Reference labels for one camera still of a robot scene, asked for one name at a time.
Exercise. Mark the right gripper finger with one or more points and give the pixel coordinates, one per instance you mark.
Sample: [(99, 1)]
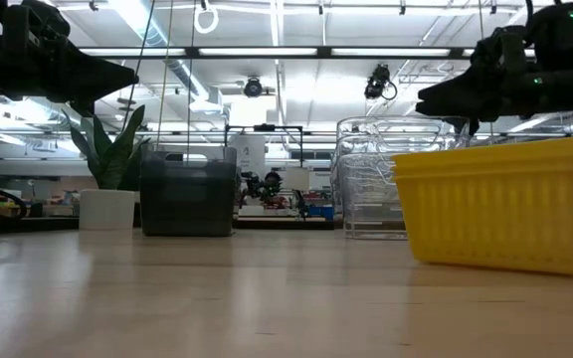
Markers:
[(455, 92), (455, 110)]

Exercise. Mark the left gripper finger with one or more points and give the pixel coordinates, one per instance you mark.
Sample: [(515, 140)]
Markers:
[(92, 69), (97, 92)]

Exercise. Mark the yellow plastic basket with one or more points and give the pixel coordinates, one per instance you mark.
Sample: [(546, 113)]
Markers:
[(490, 224), (490, 169), (490, 151)]

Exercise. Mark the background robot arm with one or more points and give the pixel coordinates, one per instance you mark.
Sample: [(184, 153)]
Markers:
[(266, 189)]

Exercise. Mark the green snake plant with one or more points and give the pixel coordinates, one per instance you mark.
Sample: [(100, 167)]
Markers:
[(112, 159)]

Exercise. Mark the white plant pot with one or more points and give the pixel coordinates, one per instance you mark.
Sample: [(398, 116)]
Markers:
[(107, 211)]

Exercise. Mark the black hanging camera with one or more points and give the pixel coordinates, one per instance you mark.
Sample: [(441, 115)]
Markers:
[(378, 82)]

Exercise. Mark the black overhead frame beam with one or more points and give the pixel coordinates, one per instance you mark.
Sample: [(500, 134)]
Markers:
[(324, 52)]

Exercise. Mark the round black overhead camera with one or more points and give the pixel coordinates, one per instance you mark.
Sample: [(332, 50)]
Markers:
[(253, 87)]

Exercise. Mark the black background frame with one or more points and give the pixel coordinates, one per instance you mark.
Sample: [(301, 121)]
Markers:
[(266, 127)]

